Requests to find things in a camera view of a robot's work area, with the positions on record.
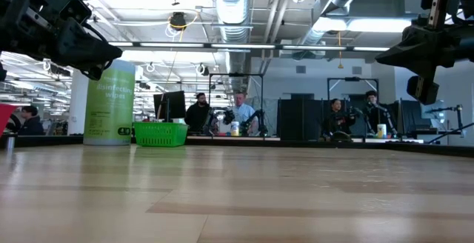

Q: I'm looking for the black partition panel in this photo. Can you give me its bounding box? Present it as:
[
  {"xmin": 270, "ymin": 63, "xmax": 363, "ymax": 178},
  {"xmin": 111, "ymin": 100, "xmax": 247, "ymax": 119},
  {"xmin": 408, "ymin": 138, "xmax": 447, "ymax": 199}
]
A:
[{"xmin": 276, "ymin": 98, "xmax": 333, "ymax": 142}]

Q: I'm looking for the green disinfecting wipes canister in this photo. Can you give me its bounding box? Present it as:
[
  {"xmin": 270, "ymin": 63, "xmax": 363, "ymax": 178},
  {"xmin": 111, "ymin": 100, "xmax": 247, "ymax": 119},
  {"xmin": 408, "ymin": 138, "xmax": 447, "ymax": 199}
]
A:
[{"xmin": 83, "ymin": 59, "xmax": 136, "ymax": 147}]

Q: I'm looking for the background black rig frame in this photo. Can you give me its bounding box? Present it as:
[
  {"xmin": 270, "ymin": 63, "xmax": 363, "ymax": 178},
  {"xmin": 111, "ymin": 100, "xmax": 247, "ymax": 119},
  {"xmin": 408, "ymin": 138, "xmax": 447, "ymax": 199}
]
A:
[
  {"xmin": 327, "ymin": 76, "xmax": 380, "ymax": 140},
  {"xmin": 207, "ymin": 72, "xmax": 264, "ymax": 133}
]

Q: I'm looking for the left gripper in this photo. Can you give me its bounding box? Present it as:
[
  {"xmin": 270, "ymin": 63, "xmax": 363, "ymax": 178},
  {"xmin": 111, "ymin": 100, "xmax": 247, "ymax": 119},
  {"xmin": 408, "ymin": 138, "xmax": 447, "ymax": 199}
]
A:
[{"xmin": 0, "ymin": 0, "xmax": 124, "ymax": 82}]

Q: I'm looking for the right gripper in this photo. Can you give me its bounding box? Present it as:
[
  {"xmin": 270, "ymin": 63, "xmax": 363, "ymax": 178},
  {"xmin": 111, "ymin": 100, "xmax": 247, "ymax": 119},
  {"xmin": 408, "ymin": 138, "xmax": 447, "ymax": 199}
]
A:
[{"xmin": 375, "ymin": 0, "xmax": 474, "ymax": 106}]

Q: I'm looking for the person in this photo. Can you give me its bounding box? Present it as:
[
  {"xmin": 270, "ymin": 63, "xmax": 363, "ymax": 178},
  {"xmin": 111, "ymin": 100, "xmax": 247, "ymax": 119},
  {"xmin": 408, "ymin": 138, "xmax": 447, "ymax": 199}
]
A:
[
  {"xmin": 321, "ymin": 98, "xmax": 356, "ymax": 139},
  {"xmin": 184, "ymin": 92, "xmax": 212, "ymax": 135},
  {"xmin": 16, "ymin": 104, "xmax": 46, "ymax": 136},
  {"xmin": 364, "ymin": 90, "xmax": 390, "ymax": 135},
  {"xmin": 231, "ymin": 91, "xmax": 260, "ymax": 135}
]

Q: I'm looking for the grey computer monitor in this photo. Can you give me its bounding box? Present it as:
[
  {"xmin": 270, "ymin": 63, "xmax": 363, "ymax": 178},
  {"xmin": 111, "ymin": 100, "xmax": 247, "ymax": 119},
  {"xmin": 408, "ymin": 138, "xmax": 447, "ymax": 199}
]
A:
[{"xmin": 418, "ymin": 100, "xmax": 446, "ymax": 121}]

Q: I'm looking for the black aluminium table frame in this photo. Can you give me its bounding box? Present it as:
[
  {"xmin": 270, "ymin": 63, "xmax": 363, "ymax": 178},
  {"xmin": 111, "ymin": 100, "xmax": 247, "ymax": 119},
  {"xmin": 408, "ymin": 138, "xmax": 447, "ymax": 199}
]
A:
[{"xmin": 0, "ymin": 134, "xmax": 474, "ymax": 159}]

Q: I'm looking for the narrow green plastic basket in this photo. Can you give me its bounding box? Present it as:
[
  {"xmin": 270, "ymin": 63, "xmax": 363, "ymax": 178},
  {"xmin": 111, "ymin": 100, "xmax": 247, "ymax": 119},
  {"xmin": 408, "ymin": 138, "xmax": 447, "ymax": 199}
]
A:
[{"xmin": 132, "ymin": 121, "xmax": 190, "ymax": 147}]

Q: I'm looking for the long LED light bar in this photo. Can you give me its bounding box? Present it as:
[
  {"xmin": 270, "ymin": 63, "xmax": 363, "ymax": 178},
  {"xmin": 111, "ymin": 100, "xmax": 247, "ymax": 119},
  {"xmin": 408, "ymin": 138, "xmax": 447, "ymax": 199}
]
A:
[{"xmin": 107, "ymin": 41, "xmax": 392, "ymax": 53}]

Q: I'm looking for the short silver metal post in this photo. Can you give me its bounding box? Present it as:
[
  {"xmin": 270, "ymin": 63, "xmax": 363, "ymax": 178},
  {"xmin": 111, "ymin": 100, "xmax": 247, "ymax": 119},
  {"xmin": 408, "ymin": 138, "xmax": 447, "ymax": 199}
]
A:
[{"xmin": 4, "ymin": 132, "xmax": 16, "ymax": 152}]

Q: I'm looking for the white pillar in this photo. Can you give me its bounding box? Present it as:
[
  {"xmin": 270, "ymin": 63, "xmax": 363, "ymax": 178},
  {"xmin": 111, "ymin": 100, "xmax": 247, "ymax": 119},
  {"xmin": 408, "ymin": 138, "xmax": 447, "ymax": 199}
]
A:
[{"xmin": 67, "ymin": 68, "xmax": 90, "ymax": 136}]

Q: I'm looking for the black ceiling fixture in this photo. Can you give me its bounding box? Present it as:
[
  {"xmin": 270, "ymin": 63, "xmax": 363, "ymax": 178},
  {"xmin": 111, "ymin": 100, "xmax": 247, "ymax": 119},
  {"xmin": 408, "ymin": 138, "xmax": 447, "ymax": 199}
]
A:
[{"xmin": 169, "ymin": 12, "xmax": 187, "ymax": 31}]

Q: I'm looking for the black computer monitor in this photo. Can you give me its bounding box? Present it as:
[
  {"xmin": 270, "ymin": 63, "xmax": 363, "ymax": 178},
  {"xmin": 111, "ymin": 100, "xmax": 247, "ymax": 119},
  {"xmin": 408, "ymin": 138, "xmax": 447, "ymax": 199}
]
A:
[{"xmin": 153, "ymin": 90, "xmax": 187, "ymax": 122}]

